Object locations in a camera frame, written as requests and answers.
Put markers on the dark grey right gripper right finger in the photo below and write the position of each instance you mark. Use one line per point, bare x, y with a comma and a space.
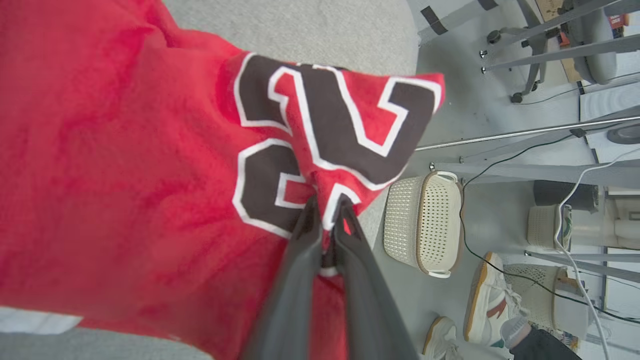
372, 315

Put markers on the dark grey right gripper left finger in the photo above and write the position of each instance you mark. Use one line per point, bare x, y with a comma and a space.
287, 315

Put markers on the red Bulls basketball jersey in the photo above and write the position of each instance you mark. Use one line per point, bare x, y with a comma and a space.
125, 175

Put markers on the white sneaker tan sole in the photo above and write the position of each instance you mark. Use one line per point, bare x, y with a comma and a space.
440, 340

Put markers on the large cream perforated laundry basket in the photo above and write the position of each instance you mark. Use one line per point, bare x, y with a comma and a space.
440, 225

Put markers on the white sneaker red stripe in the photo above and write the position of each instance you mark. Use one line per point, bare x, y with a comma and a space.
487, 305

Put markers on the white mesh laundry basket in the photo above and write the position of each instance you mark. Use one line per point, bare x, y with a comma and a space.
537, 295

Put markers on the person leg dark trousers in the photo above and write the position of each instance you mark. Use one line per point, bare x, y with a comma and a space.
545, 348

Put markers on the black box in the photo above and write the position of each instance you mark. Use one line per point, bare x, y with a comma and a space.
550, 192

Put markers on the chrome metal rod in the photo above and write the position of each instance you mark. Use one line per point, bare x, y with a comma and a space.
500, 136

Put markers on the grey office chair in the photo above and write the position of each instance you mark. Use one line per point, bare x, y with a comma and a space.
596, 57

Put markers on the grey metal frame beam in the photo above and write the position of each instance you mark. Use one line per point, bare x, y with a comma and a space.
550, 174
590, 265

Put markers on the grey frame leg black tape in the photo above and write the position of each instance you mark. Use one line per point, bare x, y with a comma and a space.
462, 14

